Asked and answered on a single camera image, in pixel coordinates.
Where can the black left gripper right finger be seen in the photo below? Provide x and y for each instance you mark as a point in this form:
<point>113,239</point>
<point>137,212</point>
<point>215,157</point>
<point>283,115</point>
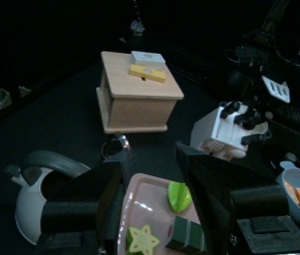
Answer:
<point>240,205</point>

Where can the green toy leaf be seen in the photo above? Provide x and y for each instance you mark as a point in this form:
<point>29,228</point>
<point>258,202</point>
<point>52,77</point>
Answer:
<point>180,197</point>

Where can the pink plastic tray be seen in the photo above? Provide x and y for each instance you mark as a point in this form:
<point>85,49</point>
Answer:
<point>151,209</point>

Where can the dark green toy block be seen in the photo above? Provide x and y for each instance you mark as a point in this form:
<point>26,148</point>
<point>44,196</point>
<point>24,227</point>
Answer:
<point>185,234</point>

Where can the yellow green star fruit slice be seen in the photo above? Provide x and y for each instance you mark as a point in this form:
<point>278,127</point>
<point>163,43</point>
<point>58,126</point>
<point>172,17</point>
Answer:
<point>143,240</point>

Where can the white toy stove black knobs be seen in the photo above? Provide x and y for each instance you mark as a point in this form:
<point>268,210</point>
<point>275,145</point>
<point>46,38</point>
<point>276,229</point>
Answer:
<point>216,131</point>

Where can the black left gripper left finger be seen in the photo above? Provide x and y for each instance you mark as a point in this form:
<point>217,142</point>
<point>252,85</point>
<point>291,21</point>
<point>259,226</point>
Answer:
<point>81,212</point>

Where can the grey wooden block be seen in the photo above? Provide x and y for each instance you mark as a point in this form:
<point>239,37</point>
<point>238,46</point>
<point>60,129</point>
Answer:
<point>148,59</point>

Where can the grey blue bowl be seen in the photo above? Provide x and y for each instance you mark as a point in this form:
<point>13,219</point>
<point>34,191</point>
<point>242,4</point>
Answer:
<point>296,179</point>

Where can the metal frame bracket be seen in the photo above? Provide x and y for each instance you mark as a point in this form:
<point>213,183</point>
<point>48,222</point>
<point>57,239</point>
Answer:
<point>24,91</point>
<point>1,99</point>
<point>137,27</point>

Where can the wooden box with slot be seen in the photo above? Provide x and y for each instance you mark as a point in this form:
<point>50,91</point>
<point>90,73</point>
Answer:
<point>135,109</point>

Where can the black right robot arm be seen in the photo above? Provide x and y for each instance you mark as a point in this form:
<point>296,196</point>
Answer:
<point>254,56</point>

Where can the yellow wooden block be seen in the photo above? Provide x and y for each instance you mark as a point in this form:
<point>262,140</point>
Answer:
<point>147,73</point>

